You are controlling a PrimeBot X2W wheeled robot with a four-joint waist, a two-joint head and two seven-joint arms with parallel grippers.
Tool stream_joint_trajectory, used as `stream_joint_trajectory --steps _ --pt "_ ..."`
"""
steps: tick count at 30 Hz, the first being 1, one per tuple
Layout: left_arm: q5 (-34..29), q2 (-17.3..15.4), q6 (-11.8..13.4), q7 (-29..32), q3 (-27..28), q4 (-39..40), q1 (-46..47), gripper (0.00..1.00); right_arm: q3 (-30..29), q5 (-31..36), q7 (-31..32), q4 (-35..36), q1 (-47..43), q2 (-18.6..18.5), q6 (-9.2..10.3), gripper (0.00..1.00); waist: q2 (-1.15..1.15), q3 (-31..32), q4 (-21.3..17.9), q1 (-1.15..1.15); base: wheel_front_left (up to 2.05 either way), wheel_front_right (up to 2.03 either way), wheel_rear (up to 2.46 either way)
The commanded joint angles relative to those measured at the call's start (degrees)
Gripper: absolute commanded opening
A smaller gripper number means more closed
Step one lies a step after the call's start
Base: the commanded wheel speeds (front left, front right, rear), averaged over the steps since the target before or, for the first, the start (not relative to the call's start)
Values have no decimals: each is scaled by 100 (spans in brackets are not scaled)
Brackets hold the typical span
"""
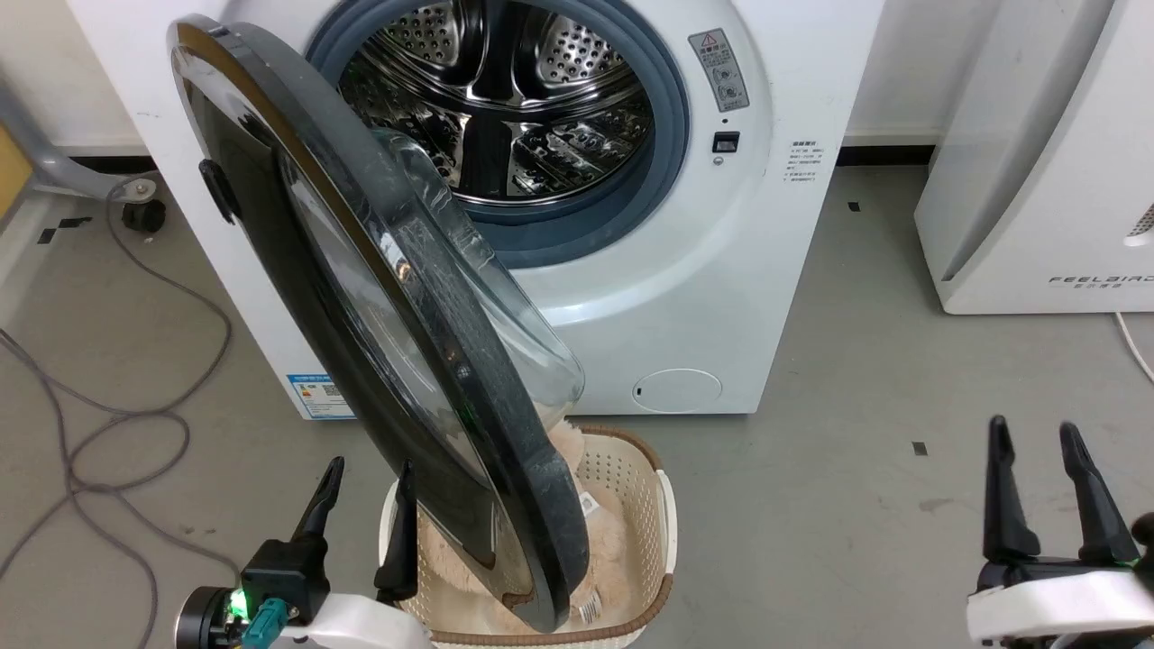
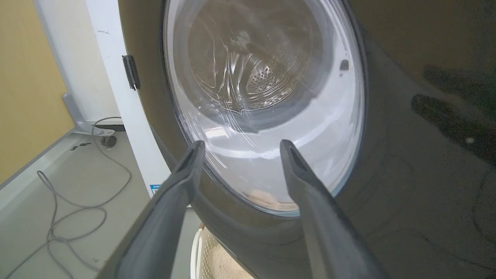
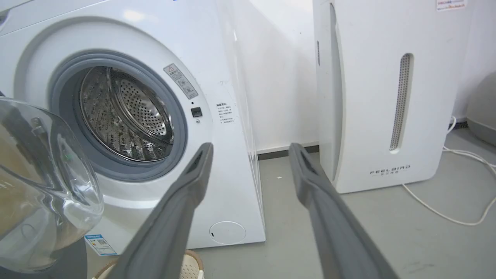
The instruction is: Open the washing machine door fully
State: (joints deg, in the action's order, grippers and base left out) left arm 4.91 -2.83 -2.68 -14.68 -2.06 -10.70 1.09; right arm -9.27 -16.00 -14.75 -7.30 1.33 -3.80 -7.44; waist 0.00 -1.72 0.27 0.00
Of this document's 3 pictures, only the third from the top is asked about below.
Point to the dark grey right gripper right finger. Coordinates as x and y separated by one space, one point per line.
337 232

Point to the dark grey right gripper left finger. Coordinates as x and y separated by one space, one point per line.
170 217

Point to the glass washing machine door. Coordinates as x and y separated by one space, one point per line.
38 186

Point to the white front-load washing machine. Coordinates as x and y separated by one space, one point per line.
155 77

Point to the beige laundry basket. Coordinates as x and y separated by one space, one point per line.
192 267

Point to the blue energy label sticker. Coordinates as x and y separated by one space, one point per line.
100 244

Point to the grey warning sticker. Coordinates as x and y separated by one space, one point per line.
180 81

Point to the white air purifier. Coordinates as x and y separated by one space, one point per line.
379 89

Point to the grey round object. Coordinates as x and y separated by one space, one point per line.
483 110

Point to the red white sticker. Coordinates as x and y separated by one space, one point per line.
451 4

